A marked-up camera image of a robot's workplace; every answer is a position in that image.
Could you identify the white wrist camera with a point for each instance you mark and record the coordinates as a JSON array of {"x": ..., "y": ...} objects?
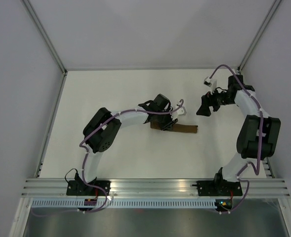
[
  {"x": 211, "y": 83},
  {"x": 178, "y": 111}
]

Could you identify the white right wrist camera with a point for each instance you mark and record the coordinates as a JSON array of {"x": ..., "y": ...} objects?
[{"x": 211, "y": 83}]

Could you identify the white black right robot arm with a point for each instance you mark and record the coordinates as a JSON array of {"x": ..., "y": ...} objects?
[{"x": 256, "y": 141}]

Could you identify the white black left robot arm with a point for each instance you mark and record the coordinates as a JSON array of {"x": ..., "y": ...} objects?
[{"x": 102, "y": 129}]

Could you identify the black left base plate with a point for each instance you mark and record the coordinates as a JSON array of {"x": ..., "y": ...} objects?
[{"x": 78, "y": 188}]

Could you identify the aluminium frame rail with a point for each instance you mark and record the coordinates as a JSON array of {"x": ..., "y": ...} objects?
[{"x": 156, "y": 188}]

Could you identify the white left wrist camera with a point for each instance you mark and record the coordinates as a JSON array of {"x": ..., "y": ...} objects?
[{"x": 178, "y": 111}]

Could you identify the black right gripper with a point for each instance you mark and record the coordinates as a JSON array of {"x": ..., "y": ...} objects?
[{"x": 207, "y": 100}]

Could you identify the brown cloth napkin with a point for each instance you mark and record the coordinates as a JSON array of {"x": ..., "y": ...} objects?
[{"x": 176, "y": 128}]

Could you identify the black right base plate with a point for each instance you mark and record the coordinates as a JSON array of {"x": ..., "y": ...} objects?
[{"x": 209, "y": 188}]

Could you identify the right aluminium frame post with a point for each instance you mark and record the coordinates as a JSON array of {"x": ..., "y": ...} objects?
[{"x": 259, "y": 34}]

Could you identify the left aluminium frame post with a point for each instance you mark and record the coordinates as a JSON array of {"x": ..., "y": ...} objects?
[{"x": 44, "y": 35}]

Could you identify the aluminium frame post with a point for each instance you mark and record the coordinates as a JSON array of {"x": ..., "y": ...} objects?
[
  {"x": 259, "y": 34},
  {"x": 44, "y": 35}
]

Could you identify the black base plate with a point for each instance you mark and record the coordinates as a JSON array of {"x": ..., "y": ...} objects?
[
  {"x": 209, "y": 188},
  {"x": 78, "y": 188}
]

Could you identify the white slotted cable duct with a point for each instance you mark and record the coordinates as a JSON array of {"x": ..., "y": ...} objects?
[{"x": 125, "y": 203}]

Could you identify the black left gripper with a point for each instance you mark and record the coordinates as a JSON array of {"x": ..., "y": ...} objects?
[{"x": 169, "y": 123}]

